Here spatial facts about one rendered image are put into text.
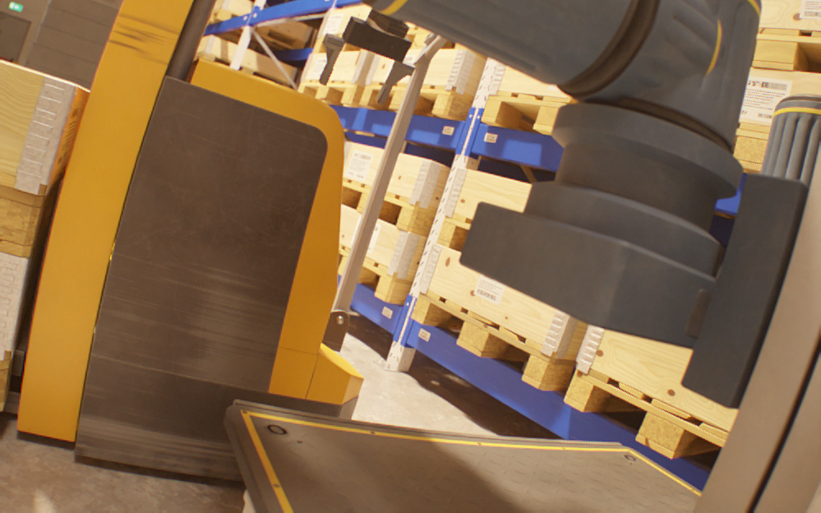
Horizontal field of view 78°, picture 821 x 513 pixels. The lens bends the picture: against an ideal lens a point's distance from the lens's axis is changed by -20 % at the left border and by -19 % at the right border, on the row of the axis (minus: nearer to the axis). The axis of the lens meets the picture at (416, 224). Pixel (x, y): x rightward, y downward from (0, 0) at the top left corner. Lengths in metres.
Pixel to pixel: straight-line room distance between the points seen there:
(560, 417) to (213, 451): 1.26
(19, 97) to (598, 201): 0.98
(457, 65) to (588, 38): 2.35
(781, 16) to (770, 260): 1.53
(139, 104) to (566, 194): 0.85
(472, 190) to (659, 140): 1.99
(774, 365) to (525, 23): 0.40
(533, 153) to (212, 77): 1.59
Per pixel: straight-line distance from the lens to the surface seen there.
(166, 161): 1.18
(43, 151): 1.17
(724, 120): 0.69
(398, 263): 2.83
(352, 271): 1.68
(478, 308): 2.40
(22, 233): 1.21
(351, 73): 3.73
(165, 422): 1.34
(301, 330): 1.31
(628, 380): 1.97
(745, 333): 0.63
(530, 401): 2.27
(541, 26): 0.58
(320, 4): 4.81
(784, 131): 1.06
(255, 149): 1.20
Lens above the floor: 0.75
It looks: 2 degrees down
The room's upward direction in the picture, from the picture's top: 19 degrees clockwise
